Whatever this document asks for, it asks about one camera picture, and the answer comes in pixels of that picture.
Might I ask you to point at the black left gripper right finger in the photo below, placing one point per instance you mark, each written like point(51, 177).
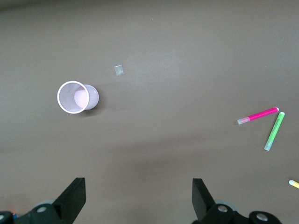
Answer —
point(203, 200)

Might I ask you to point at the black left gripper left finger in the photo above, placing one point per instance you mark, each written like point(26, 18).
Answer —
point(70, 200)

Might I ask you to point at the pink marker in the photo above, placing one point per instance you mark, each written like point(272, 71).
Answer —
point(259, 114)

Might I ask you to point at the yellow marker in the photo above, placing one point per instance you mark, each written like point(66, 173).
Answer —
point(294, 184)

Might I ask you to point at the green marker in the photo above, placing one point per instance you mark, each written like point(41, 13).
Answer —
point(275, 130)

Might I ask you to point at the pink plastic cup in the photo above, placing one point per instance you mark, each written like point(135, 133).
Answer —
point(94, 98)

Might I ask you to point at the small clear tape piece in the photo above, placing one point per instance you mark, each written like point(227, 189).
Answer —
point(118, 70)

